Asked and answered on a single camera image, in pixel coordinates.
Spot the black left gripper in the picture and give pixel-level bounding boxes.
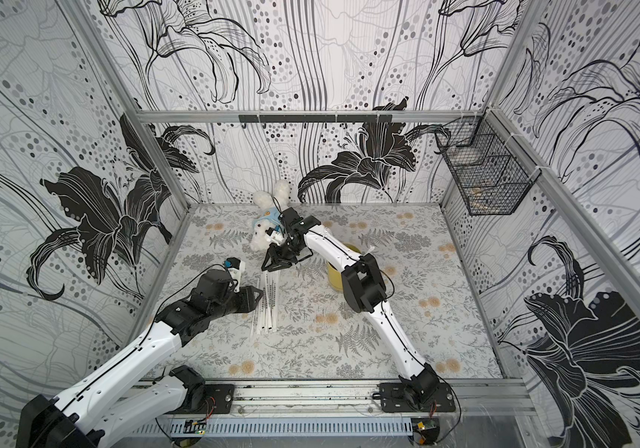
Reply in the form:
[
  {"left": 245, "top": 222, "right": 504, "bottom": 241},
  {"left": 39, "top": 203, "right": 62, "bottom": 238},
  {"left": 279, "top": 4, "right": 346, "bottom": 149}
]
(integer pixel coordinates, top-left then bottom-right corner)
[{"left": 208, "top": 286, "right": 266, "bottom": 321}]

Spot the yellow plastic cup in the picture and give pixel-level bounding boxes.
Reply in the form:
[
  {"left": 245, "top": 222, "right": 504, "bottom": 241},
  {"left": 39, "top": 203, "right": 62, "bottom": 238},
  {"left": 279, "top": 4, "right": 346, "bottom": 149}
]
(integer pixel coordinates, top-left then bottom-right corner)
[{"left": 326, "top": 243, "right": 363, "bottom": 292}]

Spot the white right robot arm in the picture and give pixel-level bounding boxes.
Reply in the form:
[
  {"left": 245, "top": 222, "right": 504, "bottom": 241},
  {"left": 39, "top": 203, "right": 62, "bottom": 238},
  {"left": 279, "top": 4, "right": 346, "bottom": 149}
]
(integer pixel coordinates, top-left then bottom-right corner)
[{"left": 262, "top": 207, "right": 455, "bottom": 411}]

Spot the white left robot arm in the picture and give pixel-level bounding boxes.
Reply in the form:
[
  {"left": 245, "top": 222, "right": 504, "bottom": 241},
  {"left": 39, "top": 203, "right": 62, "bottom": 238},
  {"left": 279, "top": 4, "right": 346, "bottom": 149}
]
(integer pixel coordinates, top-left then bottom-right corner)
[{"left": 16, "top": 265, "right": 264, "bottom": 447}]

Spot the white teddy bear blue shirt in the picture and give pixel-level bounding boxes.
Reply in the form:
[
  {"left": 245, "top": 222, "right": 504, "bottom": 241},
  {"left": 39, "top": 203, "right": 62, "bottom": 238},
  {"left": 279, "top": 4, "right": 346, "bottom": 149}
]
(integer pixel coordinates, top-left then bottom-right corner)
[{"left": 250, "top": 179, "right": 291, "bottom": 251}]

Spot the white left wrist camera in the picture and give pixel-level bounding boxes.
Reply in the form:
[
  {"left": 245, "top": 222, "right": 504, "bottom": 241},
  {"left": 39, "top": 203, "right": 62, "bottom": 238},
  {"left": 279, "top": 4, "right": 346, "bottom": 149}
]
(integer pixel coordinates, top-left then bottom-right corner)
[{"left": 223, "top": 257, "right": 246, "bottom": 293}]

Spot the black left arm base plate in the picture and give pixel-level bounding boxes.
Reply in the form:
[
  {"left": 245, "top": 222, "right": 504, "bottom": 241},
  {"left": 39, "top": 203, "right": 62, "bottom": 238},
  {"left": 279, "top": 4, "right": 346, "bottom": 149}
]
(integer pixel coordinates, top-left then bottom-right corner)
[{"left": 172, "top": 384, "right": 236, "bottom": 416}]

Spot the grey slotted cable duct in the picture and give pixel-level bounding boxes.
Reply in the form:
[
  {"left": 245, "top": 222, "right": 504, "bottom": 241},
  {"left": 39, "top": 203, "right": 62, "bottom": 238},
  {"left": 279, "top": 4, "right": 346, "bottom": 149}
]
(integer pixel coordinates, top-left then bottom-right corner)
[{"left": 131, "top": 417, "right": 412, "bottom": 439}]

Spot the black hook rail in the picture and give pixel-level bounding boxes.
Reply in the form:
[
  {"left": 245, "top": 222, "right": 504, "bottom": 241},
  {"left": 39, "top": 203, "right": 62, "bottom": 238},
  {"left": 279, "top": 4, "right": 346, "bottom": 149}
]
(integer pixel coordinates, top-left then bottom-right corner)
[{"left": 238, "top": 114, "right": 394, "bottom": 123}]

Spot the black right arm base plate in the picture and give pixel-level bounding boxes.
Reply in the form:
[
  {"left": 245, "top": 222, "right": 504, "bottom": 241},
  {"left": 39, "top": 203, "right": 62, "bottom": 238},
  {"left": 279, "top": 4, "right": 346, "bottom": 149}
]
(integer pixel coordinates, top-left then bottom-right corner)
[{"left": 372, "top": 383, "right": 457, "bottom": 414}]

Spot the black wire basket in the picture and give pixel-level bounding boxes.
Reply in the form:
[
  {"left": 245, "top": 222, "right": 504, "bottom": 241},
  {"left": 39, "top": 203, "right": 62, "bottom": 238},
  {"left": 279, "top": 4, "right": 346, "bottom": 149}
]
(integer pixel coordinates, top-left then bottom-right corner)
[{"left": 434, "top": 111, "right": 536, "bottom": 217}]

